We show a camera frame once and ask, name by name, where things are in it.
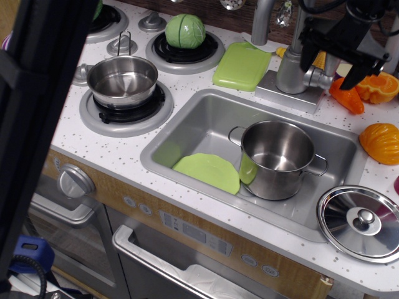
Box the orange toy pepper half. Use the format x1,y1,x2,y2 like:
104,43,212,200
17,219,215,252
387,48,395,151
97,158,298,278
355,72,398,104

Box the yellow toy corn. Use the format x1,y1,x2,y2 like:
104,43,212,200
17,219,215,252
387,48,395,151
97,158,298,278
276,47,327,70

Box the grey sink basin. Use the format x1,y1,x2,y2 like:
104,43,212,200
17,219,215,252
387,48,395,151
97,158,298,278
140,89,367,242

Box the rear left stove burner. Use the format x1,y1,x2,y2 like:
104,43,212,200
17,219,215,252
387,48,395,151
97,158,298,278
85,4,128,44

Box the steel pot lid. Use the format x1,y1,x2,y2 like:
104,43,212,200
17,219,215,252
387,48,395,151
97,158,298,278
316,185,398,263

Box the silver dishwasher door handle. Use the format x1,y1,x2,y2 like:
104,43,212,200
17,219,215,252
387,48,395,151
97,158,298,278
112,225,255,298

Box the silver oven dial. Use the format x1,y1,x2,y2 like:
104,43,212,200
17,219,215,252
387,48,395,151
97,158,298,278
57,163,95,199

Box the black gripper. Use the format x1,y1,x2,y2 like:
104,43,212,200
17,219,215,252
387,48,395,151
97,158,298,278
299,17,391,90

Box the orange toy carrot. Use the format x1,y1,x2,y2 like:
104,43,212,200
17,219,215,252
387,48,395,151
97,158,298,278
329,77,365,115

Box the green cutting board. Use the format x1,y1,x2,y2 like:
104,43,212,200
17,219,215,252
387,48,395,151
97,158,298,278
212,42,272,92

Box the black coiled cable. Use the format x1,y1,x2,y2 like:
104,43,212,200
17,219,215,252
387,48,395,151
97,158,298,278
11,254,48,299

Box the large steel pot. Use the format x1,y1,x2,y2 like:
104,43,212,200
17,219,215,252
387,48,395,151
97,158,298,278
228,120,329,201

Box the grey control panel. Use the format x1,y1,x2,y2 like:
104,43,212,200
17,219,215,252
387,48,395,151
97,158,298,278
158,210,233,257

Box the black foreground frame post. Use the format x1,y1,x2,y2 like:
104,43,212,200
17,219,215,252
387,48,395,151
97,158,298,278
1,1,97,282

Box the grey stove knob rear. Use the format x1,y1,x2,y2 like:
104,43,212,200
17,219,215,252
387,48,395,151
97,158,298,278
138,12,166,32

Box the green plastic plate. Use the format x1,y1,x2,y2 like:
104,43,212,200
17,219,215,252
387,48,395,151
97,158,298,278
172,153,241,195

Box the rear right stove burner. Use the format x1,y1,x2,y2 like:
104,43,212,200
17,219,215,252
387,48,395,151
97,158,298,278
145,32,225,75

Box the grey stove knob middle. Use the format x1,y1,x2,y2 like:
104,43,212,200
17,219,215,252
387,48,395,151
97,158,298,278
106,34,138,56

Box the front stove burner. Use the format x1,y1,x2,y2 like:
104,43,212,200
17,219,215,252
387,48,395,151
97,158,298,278
79,82,174,138

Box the blue clamp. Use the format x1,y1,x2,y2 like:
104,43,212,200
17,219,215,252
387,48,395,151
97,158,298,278
9,235,55,273

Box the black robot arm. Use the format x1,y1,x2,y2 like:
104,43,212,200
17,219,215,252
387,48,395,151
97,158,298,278
299,1,398,90

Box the silver faucet base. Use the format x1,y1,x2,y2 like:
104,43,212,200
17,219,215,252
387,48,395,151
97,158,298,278
255,46,325,114

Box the small steel saucepan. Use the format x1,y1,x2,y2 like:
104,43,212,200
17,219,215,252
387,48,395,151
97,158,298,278
87,31,158,110

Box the purple striped toy onion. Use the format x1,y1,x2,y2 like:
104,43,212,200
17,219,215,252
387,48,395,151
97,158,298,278
1,32,12,50

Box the green toy cabbage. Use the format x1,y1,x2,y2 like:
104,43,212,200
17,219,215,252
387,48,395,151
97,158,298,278
165,14,206,49

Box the silver oven door handle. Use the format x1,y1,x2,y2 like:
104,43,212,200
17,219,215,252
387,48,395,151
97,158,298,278
31,186,95,229

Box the silver faucet lever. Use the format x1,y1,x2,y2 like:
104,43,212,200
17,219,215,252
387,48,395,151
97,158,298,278
303,53,341,90

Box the silver faucet spout pipe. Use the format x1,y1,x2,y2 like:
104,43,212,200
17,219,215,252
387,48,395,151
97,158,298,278
251,0,275,45

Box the stove burner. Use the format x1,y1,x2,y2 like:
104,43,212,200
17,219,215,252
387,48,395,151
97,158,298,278
79,82,174,138
85,4,128,44
145,32,225,75

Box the green toy lettuce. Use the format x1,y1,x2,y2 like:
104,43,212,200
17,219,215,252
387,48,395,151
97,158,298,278
92,0,103,21

